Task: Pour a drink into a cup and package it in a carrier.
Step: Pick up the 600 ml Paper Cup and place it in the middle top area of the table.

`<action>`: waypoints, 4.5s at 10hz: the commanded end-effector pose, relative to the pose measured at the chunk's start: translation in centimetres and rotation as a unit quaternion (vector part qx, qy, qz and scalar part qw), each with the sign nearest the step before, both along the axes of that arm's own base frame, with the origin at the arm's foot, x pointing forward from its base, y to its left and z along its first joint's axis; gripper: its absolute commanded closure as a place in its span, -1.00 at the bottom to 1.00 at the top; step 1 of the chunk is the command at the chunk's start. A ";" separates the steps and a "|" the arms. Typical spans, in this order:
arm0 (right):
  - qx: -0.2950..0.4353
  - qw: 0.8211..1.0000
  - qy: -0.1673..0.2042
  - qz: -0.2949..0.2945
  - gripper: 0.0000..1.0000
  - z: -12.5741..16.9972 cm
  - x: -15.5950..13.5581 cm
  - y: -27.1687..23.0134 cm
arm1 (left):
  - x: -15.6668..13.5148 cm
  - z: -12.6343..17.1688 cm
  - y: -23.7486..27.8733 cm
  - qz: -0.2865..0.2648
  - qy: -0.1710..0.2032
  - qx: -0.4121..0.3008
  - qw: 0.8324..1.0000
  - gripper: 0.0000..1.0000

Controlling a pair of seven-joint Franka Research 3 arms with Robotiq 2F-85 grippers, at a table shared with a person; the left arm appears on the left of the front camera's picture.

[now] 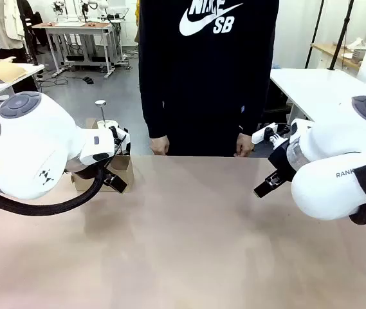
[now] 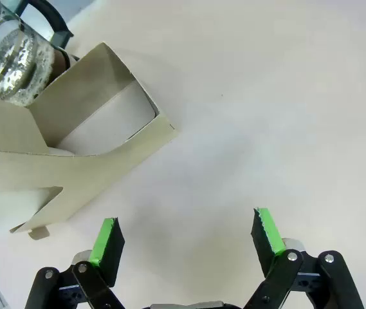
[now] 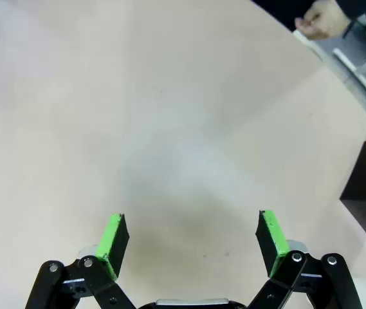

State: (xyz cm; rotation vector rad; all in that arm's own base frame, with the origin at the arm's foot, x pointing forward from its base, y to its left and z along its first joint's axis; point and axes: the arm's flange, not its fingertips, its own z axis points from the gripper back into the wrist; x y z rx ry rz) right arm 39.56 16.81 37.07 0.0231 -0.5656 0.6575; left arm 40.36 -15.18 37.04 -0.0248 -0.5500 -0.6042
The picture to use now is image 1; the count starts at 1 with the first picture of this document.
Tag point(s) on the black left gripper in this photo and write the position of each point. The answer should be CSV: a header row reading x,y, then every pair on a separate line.
x,y
107,174

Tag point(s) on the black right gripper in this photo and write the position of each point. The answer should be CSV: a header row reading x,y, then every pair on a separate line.
x,y
282,161

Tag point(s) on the brown cardboard cup carrier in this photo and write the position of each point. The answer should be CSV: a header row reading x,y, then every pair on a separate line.
x,y
124,167

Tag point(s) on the glass french press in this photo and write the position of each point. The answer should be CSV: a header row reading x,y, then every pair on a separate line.
x,y
102,111

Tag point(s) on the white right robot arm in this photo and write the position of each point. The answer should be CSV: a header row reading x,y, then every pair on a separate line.
x,y
330,151

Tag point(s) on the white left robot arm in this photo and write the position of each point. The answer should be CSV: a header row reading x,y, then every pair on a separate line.
x,y
34,145

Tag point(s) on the person left hand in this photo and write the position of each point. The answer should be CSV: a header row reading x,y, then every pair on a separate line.
x,y
244,146

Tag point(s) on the person right hand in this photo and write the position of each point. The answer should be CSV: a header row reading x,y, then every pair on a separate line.
x,y
160,145

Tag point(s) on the black objects on floor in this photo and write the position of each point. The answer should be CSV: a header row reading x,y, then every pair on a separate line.
x,y
88,79

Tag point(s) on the white side table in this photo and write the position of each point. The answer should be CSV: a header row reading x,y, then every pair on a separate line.
x,y
317,87

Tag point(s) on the person in black hoodie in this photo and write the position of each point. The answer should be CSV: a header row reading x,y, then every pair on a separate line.
x,y
202,80

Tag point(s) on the wooden shelf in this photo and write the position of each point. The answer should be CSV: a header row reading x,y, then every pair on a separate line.
x,y
337,53

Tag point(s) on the grey background workbench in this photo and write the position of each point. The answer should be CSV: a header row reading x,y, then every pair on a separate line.
x,y
79,32

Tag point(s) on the black tripod pole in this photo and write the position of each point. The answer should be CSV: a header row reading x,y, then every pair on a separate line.
x,y
314,32
340,38

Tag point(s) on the background white robot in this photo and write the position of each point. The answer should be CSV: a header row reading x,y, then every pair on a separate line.
x,y
73,9

